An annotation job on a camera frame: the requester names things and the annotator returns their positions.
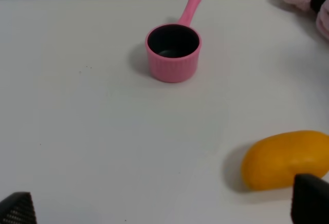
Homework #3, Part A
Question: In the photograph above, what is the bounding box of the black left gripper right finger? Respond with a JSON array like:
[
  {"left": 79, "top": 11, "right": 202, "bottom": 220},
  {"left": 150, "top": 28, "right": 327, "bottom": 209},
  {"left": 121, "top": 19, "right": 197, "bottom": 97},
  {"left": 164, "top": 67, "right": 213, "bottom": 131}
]
[{"left": 290, "top": 174, "right": 328, "bottom": 224}]

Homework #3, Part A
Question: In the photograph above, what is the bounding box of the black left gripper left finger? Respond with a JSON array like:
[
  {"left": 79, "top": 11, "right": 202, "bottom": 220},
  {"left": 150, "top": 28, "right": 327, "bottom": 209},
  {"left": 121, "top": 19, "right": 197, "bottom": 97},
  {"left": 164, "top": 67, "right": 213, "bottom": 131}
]
[{"left": 0, "top": 192, "right": 37, "bottom": 224}]

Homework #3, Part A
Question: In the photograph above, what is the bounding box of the yellow mango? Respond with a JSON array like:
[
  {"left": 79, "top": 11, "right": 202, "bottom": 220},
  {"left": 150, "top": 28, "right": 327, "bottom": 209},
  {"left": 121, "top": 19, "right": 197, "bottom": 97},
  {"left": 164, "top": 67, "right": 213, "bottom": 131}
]
[{"left": 241, "top": 130, "right": 328, "bottom": 191}]

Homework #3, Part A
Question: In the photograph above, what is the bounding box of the pink toy saucepan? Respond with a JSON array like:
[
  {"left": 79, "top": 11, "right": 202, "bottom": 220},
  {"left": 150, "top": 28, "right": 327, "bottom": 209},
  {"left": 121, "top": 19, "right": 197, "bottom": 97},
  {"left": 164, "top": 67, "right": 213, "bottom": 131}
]
[{"left": 144, "top": 0, "right": 202, "bottom": 83}]

